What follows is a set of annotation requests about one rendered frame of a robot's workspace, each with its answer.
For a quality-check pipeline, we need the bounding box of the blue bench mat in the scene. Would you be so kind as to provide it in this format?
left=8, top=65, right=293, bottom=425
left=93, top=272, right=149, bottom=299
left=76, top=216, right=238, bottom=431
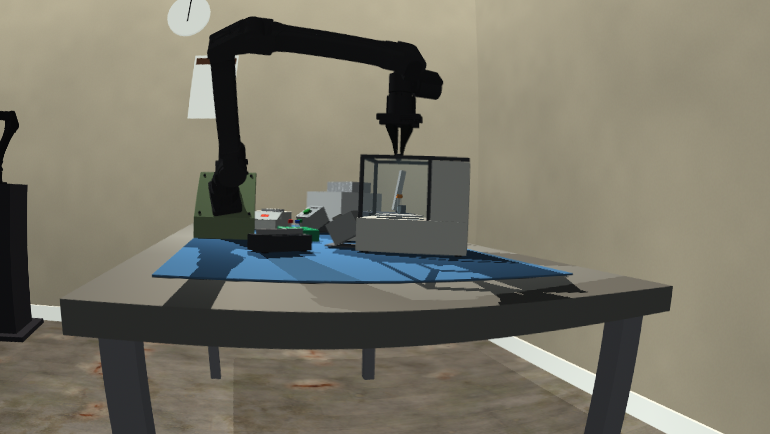
left=152, top=233, right=573, bottom=283

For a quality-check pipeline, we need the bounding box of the green tube rack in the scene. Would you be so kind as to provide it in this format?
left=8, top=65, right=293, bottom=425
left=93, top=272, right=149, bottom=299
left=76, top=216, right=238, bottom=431
left=277, top=227, right=319, bottom=242

